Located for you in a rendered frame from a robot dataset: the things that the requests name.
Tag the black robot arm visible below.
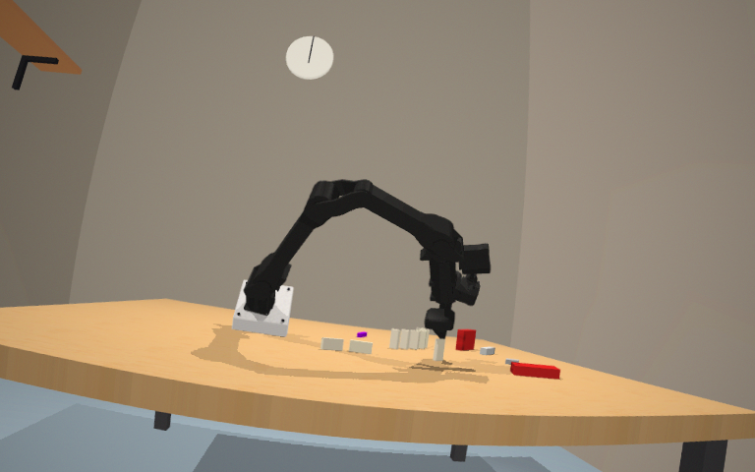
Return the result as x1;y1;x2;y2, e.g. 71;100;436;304
243;179;491;316

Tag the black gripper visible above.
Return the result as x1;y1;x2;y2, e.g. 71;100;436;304
424;271;462;339

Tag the red rectangular block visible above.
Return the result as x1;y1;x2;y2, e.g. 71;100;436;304
456;329;476;351
510;362;560;379

